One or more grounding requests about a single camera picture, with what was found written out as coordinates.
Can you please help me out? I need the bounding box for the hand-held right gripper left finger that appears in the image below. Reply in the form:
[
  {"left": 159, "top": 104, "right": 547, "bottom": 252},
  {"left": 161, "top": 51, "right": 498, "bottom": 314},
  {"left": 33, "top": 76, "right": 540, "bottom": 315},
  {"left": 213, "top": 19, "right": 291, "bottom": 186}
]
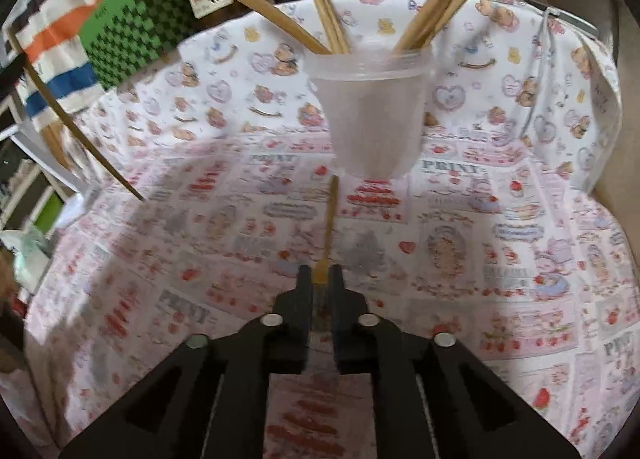
[{"left": 59, "top": 264, "right": 316, "bottom": 459}]

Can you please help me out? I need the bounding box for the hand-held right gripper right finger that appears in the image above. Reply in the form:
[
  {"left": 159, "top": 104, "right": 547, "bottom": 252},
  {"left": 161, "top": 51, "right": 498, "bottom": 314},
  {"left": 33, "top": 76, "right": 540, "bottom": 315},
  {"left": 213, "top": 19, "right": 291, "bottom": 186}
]
[{"left": 329, "top": 264, "right": 583, "bottom": 459}]

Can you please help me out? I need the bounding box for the single bamboo chopstick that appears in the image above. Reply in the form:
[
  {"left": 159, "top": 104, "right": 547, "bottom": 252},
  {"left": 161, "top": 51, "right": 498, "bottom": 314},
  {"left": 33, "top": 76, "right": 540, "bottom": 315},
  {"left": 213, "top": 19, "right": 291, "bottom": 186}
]
[
  {"left": 6, "top": 28, "right": 147, "bottom": 203},
  {"left": 314, "top": 175, "right": 341, "bottom": 287}
]

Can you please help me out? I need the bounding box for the clear plastic cup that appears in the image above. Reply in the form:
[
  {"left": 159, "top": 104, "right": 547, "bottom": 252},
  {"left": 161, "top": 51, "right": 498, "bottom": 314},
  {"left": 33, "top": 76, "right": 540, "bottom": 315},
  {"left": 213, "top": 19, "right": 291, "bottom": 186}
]
[{"left": 303, "top": 46, "right": 435, "bottom": 180}]

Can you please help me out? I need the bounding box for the white shelf rack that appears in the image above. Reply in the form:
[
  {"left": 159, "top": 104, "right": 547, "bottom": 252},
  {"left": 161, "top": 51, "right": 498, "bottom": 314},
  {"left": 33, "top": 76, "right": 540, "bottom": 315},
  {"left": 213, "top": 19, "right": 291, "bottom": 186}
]
[{"left": 0, "top": 89, "right": 86, "bottom": 250}]

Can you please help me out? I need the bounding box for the green checkered box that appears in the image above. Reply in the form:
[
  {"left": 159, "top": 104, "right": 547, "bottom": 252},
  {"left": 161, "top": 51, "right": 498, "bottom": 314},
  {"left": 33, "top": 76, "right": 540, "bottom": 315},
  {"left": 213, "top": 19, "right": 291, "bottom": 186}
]
[{"left": 79, "top": 0, "right": 211, "bottom": 92}]

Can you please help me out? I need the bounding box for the striped cloth backdrop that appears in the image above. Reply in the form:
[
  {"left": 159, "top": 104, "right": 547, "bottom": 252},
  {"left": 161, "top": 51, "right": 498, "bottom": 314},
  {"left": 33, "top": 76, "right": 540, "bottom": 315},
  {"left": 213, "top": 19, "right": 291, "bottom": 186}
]
[{"left": 0, "top": 0, "right": 261, "bottom": 130}]

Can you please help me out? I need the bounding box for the white cable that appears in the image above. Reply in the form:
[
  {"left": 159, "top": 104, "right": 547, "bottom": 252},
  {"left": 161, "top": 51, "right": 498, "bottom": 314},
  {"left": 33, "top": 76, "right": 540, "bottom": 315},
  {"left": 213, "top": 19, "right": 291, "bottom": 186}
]
[{"left": 520, "top": 9, "right": 558, "bottom": 150}]

